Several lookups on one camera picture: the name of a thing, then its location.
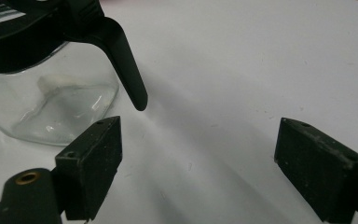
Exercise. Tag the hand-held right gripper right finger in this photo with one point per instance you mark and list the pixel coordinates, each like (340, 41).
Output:
(320, 174)

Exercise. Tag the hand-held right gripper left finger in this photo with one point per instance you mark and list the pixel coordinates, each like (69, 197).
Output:
(90, 168)

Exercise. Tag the glass jar with black lid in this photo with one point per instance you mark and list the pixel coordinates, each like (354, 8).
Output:
(18, 53)

